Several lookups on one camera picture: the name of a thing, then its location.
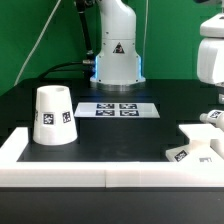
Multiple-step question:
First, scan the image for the white U-shaped table fence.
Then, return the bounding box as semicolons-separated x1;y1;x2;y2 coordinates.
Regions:
0;127;224;188

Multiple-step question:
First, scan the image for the white fiducial marker plate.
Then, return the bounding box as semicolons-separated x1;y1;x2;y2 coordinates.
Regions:
75;102;160;118

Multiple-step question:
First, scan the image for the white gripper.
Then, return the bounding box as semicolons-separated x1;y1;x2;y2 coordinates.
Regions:
197;13;224;85

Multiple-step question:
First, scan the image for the black corrugated hose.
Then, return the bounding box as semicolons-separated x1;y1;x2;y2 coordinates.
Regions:
75;0;96;63

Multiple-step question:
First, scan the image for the white lamp bulb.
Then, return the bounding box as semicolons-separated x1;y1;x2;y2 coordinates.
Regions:
199;110;224;130

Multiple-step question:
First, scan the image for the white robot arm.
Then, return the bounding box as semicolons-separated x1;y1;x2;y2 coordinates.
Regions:
74;0;210;91

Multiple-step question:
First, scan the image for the black cable at base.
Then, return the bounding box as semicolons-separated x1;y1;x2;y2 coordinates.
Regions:
37;60;96;81

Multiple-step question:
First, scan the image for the white hanging cable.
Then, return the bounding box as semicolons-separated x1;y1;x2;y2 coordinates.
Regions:
13;0;63;87

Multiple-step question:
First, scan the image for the white conical lamp shade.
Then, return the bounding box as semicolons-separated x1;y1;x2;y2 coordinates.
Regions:
33;85;77;146

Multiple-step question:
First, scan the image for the white lamp base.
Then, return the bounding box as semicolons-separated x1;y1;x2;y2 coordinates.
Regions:
165;124;224;163

